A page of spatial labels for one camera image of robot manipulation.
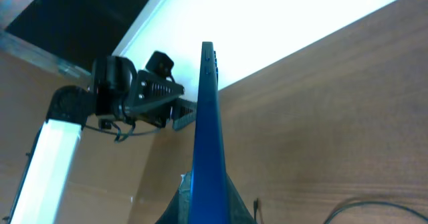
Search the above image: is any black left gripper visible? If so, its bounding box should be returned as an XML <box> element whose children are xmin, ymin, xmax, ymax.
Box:
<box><xmin>90</xmin><ymin>55</ymin><xmax>197</xmax><ymax>130</ymax></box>

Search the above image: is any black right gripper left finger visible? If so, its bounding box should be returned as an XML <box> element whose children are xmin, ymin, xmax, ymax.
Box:
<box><xmin>156</xmin><ymin>172</ymin><xmax>191</xmax><ymax>224</ymax></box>

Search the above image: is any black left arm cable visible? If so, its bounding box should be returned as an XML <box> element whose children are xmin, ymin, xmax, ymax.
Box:
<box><xmin>82</xmin><ymin>116</ymin><xmax>161</xmax><ymax>143</ymax></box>

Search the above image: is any black USB charging cable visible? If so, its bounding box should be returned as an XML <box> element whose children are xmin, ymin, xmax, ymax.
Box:
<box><xmin>252</xmin><ymin>197</ymin><xmax>428</xmax><ymax>224</ymax></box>

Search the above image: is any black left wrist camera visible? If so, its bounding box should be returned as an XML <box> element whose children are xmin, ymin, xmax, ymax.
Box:
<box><xmin>145</xmin><ymin>51</ymin><xmax>175</xmax><ymax>82</ymax></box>

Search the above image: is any blue Galaxy smartphone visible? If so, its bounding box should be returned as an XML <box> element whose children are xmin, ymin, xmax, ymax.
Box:
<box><xmin>189</xmin><ymin>41</ymin><xmax>231</xmax><ymax>224</ymax></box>

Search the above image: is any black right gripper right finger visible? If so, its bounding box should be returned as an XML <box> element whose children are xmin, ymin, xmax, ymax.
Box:
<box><xmin>227</xmin><ymin>176</ymin><xmax>257</xmax><ymax>224</ymax></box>

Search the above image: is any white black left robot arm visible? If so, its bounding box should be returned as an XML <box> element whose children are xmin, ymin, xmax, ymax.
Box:
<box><xmin>1</xmin><ymin>51</ymin><xmax>197</xmax><ymax>223</ymax></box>

